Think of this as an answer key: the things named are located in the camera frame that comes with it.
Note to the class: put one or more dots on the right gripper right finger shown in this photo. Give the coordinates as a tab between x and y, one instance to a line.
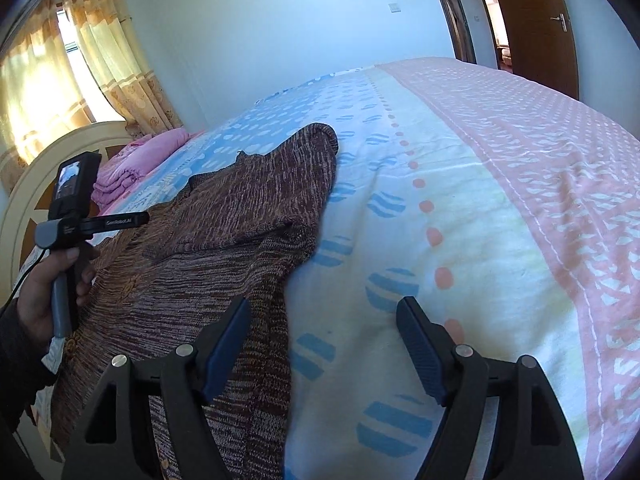
502	416

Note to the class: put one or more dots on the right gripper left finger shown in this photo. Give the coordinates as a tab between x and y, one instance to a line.
113	438

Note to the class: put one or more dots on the brown knitted sweater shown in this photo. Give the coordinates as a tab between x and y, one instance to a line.
239	231

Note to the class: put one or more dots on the left forearm dark sleeve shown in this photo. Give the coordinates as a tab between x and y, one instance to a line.
23	374

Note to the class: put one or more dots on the person's left hand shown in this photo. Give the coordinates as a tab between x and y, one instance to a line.
34	303

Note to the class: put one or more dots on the cream and wood headboard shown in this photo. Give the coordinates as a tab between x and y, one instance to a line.
30	200

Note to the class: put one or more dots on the folded pink quilt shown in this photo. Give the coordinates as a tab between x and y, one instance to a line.
131	164

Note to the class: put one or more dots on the yellow patterned curtain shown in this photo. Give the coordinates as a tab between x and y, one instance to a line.
41	100

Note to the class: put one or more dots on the blue pink patterned bedspread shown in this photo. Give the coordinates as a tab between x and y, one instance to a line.
509	211

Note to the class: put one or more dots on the brown wooden door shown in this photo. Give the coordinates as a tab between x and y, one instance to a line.
540	50

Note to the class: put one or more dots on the white wall switch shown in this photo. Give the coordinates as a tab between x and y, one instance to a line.
394	7

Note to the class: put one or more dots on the silver door handle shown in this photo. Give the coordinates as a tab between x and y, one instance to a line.
562	20

